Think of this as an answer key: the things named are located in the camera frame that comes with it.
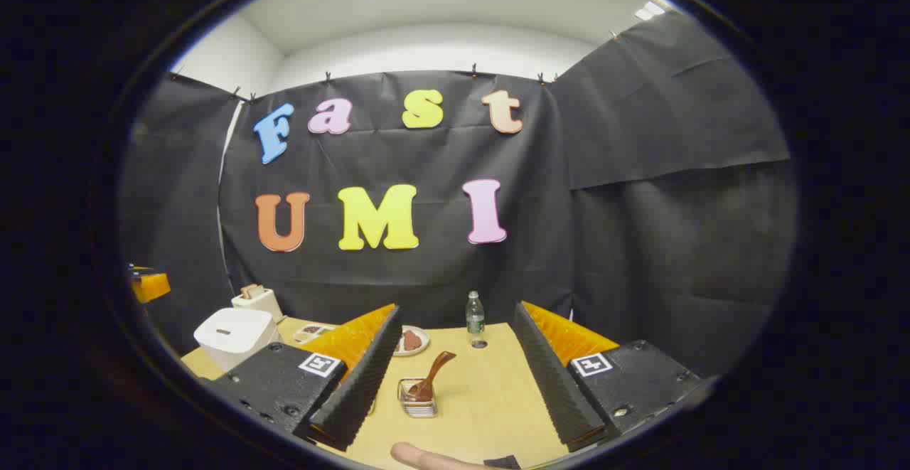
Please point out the brown meat slice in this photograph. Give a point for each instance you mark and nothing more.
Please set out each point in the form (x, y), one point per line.
(411, 340)

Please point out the white rice cooker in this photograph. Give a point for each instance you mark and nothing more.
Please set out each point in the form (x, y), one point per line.
(234, 335)

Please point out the clear plastic water bottle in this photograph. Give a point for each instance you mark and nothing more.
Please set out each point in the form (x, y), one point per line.
(475, 313)

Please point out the brown wooden spoon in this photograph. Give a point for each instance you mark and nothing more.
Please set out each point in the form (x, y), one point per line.
(430, 377)

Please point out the black backdrop cloth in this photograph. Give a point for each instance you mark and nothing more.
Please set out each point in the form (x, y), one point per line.
(640, 242)

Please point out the small white tray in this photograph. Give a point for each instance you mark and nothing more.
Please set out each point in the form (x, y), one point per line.
(313, 332)

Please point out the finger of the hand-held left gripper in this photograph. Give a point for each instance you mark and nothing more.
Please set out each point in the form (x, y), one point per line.
(151, 286)

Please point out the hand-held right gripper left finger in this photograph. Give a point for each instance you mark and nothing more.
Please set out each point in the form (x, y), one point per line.
(362, 377)

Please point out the toast slice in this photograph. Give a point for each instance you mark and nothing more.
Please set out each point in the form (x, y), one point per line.
(250, 290)

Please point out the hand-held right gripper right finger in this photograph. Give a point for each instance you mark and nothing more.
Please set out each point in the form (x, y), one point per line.
(554, 377)

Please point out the small ceiling light panel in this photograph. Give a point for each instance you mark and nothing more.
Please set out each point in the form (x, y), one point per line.
(650, 10)

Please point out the white plate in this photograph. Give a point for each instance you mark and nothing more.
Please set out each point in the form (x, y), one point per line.
(424, 342)

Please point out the white toaster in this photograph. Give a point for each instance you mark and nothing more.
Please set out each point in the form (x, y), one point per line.
(259, 305)

